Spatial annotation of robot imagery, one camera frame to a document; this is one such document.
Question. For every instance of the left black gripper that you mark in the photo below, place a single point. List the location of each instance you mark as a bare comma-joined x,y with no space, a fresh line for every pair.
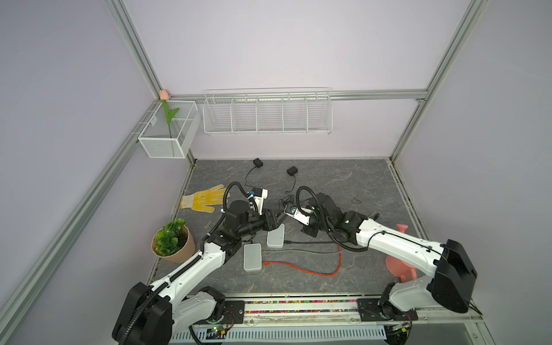
270,223

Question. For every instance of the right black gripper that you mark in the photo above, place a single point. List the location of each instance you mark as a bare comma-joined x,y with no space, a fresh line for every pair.
308,231

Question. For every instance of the white network switch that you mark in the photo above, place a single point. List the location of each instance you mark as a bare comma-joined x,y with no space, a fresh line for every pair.
276,237
252,261

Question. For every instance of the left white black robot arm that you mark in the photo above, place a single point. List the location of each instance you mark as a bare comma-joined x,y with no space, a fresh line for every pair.
181,276

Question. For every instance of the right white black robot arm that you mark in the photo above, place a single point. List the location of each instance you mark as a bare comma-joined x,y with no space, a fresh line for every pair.
448,278

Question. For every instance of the yellow work glove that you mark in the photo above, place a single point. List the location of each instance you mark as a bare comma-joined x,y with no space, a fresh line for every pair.
204,201

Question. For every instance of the green potted plant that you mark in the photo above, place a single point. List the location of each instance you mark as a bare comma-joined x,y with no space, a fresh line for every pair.
174,243

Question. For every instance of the pink watering can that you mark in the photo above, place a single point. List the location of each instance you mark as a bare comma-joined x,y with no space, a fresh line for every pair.
400,269

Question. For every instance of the small white mesh basket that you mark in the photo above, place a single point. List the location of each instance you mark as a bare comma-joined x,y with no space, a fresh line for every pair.
155,140

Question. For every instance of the artificial pink tulip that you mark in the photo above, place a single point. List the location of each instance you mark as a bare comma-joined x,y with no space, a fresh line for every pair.
169,113

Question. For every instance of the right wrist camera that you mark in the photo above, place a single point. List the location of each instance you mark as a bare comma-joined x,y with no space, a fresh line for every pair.
299,214

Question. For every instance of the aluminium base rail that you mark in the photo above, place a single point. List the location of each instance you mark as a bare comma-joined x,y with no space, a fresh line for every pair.
297,320

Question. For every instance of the long white wire basket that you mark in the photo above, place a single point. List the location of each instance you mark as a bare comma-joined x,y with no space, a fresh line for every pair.
268,111

